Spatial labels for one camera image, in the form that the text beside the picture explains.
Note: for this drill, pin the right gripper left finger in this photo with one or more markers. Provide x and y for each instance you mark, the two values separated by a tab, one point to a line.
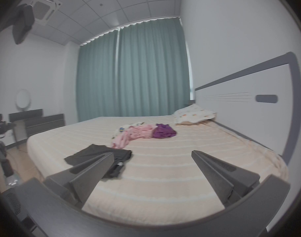
88	176

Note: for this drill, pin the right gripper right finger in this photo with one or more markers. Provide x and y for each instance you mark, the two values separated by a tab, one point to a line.
227	179

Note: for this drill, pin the blue-green curtain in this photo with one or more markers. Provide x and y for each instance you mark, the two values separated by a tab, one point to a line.
153	70
98	83

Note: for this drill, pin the white printed pillow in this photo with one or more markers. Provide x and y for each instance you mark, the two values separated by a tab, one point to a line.
193	115

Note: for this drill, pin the round white mirror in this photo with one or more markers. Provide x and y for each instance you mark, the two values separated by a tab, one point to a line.
23	99

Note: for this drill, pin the white printed garment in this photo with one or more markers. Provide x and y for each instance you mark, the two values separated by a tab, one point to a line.
128	127

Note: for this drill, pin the white ceiling air conditioner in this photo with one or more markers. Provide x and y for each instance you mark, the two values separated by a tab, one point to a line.
46	7

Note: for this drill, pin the black trousers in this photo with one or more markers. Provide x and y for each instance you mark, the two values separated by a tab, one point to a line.
91	154

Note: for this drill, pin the bed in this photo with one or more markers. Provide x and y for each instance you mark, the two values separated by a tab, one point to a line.
165	162

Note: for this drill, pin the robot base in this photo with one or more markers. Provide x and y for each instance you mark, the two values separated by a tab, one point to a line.
13	201

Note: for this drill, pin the dark grey dressing table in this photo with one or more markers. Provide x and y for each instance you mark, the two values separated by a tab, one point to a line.
26	115

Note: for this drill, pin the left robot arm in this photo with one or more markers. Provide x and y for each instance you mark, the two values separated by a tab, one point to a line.
2	159

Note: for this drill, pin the pink garment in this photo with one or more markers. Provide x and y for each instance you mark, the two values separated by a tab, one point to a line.
130	137

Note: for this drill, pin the purple garment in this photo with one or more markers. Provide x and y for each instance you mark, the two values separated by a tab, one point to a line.
164	131

